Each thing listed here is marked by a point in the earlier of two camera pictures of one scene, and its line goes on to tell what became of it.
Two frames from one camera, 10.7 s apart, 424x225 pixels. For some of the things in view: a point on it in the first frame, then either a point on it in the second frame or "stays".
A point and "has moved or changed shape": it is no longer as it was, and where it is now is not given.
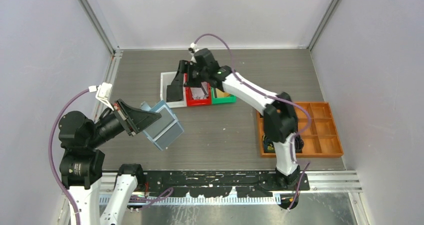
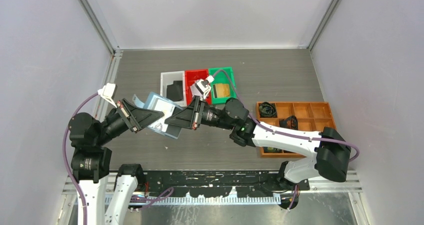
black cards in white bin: [175, 91] stays
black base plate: [221, 183] stays
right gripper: [186, 67] -> [191, 116]
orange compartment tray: [322, 139] stays
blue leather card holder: [166, 130] has moved or changed shape
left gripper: [136, 119] stays
